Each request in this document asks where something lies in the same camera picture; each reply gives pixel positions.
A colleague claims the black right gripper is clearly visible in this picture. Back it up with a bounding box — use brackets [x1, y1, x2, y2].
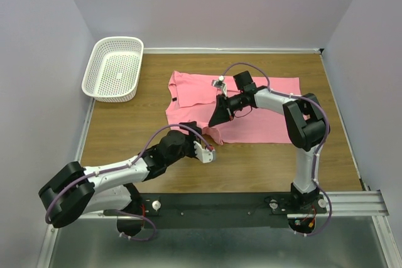
[208, 92, 245, 127]

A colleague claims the pink t shirt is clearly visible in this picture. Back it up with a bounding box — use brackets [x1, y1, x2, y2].
[166, 71, 291, 145]

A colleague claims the white perforated plastic basket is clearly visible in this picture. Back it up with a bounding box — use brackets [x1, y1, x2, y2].
[82, 36, 144, 103]

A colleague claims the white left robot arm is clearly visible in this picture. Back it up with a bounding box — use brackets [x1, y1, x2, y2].
[38, 122, 215, 228]

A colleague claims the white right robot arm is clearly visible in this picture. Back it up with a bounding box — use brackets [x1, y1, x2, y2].
[209, 71, 330, 213]

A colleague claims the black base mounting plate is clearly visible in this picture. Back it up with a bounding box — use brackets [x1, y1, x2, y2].
[122, 192, 327, 229]

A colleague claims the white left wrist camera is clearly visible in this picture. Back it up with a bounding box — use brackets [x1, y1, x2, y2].
[193, 141, 217, 164]

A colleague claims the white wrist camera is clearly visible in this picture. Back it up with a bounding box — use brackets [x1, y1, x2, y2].
[193, 141, 217, 164]
[212, 75, 227, 97]

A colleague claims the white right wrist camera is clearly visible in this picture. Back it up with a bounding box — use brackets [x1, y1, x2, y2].
[212, 75, 227, 97]

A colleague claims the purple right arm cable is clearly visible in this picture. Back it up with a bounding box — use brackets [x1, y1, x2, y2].
[219, 62, 334, 238]

